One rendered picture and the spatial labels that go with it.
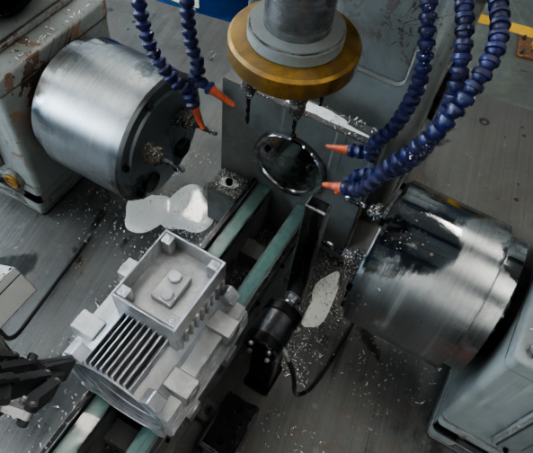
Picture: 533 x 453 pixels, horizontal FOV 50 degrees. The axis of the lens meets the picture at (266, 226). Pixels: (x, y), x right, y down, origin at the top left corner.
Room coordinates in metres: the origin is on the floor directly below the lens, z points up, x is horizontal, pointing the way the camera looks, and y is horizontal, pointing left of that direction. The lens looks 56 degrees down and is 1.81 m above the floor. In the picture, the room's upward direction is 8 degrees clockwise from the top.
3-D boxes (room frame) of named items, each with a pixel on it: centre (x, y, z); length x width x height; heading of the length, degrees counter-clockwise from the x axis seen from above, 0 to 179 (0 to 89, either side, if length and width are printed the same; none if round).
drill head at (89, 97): (0.74, 0.34, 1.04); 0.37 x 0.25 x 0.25; 67
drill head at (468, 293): (0.47, -0.29, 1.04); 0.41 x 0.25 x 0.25; 67
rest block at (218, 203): (0.70, 0.09, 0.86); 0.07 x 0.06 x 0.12; 67
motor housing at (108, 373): (0.31, 0.13, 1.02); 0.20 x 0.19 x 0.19; 156
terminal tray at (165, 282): (0.35, 0.12, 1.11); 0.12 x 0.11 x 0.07; 156
